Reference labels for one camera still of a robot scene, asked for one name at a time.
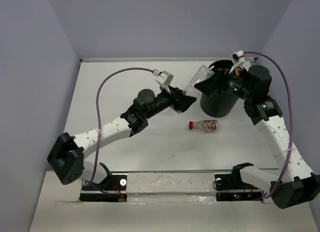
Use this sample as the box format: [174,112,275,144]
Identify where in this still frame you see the purple cable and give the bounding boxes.
[243,51,295,200]
[84,68,161,193]

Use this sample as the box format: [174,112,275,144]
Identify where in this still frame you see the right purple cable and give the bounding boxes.
[243,51,295,200]

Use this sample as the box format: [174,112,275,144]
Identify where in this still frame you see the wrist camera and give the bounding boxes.
[153,71,174,94]
[230,50,246,73]

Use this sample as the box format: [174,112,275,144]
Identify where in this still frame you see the small bottle red cap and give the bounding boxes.
[188,120,219,132]

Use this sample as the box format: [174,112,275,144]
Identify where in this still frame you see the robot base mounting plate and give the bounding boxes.
[79,171,262,203]

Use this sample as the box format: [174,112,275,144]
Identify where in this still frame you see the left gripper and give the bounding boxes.
[143,85,196,120]

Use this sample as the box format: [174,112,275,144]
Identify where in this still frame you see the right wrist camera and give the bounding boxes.
[230,50,246,73]

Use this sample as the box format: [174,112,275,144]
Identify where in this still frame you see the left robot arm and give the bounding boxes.
[47,87,197,190]

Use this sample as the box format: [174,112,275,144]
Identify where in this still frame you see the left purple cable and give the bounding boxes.
[84,68,161,193]

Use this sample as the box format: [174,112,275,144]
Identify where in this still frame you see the black cylindrical bin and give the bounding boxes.
[200,60,238,118]

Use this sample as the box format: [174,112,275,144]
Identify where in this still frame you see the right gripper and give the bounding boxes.
[194,66,254,101]

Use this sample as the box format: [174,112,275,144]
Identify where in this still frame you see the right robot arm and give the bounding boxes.
[194,65,320,209]

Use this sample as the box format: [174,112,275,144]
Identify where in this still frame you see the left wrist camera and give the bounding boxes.
[153,71,174,94]

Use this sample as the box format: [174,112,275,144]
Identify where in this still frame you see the clear bottle blue cap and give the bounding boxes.
[184,65,214,98]

